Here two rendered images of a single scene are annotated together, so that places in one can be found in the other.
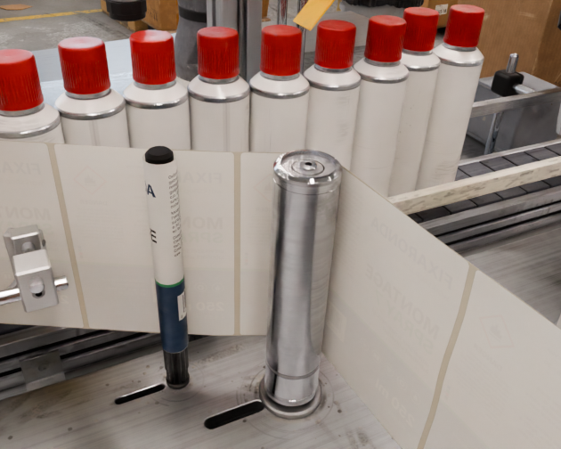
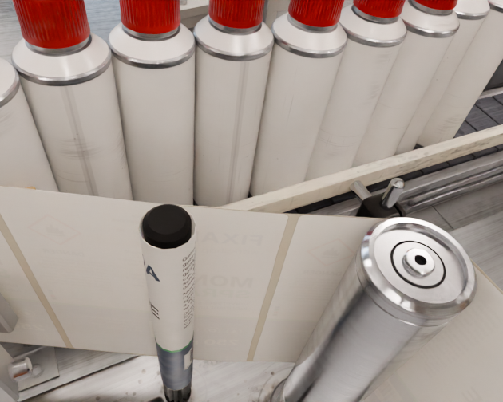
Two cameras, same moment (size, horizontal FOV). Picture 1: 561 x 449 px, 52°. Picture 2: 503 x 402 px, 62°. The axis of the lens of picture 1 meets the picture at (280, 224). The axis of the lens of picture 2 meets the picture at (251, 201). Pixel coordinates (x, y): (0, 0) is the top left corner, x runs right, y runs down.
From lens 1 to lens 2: 21 cm
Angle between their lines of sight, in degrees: 16
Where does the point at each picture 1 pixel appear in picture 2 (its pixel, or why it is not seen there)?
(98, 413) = not seen: outside the picture
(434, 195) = (443, 153)
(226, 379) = (231, 390)
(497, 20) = not seen: outside the picture
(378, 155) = (400, 116)
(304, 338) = not seen: outside the picture
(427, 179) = (433, 130)
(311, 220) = (411, 345)
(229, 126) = (245, 89)
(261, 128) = (282, 89)
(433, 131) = (453, 83)
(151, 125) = (147, 88)
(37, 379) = (24, 352)
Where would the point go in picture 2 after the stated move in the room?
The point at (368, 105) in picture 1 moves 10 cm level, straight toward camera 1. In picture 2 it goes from (405, 61) to (413, 145)
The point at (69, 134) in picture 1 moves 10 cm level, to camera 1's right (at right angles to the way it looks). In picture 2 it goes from (36, 101) to (216, 122)
